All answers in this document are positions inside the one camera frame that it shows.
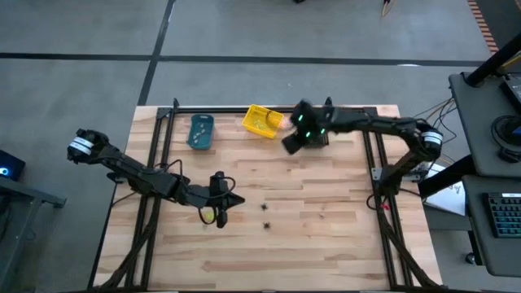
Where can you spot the grey desk with pole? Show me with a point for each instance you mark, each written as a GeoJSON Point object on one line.
{"type": "Point", "coordinates": [476, 122]}

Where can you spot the backlit black keyboard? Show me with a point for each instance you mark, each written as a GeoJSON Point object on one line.
{"type": "Point", "coordinates": [504, 213]}

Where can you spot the neon green plastic toy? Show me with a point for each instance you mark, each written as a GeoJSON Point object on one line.
{"type": "Point", "coordinates": [209, 216]}

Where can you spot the black box with blue light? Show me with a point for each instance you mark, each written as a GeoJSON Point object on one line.
{"type": "Point", "coordinates": [14, 164]}

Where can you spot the yellow plastic basket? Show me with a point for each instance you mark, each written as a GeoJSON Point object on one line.
{"type": "Point", "coordinates": [250, 122]}

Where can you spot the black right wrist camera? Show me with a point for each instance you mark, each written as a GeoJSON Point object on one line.
{"type": "Point", "coordinates": [292, 145]}

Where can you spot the white paper sheet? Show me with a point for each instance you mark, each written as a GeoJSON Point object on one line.
{"type": "Point", "coordinates": [447, 199]}

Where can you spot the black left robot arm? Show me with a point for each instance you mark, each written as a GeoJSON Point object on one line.
{"type": "Point", "coordinates": [122, 164]}

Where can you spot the yellow tripod legs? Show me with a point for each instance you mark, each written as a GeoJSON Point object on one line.
{"type": "Point", "coordinates": [386, 7]}

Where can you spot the black diagonal pole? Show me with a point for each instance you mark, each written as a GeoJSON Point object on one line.
{"type": "Point", "coordinates": [492, 61]}

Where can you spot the grey metal cart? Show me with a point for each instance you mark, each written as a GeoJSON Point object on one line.
{"type": "Point", "coordinates": [32, 194]}

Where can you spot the black caster wheel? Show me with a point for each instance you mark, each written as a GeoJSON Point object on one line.
{"type": "Point", "coordinates": [471, 258]}

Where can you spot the black tablet device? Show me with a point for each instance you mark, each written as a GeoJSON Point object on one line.
{"type": "Point", "coordinates": [513, 93]}

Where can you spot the grey desk with keyboard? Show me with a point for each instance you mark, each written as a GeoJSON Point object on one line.
{"type": "Point", "coordinates": [476, 228]}

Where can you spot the black round stand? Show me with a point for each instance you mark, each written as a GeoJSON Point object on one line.
{"type": "Point", "coordinates": [502, 138]}

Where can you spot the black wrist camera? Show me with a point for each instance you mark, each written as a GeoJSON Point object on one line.
{"type": "Point", "coordinates": [222, 219]}
{"type": "Point", "coordinates": [292, 145]}

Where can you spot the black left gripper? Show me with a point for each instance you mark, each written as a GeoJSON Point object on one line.
{"type": "Point", "coordinates": [203, 195]}

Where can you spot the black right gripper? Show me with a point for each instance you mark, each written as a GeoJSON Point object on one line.
{"type": "Point", "coordinates": [313, 122]}

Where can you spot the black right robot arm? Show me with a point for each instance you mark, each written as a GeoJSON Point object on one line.
{"type": "Point", "coordinates": [366, 120]}

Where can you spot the teal plastic basket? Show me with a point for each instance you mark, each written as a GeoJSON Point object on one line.
{"type": "Point", "coordinates": [209, 142]}

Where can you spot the black aluminium table frame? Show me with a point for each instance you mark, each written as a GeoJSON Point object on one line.
{"type": "Point", "coordinates": [228, 109]}

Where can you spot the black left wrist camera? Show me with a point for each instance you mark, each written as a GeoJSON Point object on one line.
{"type": "Point", "coordinates": [222, 219]}

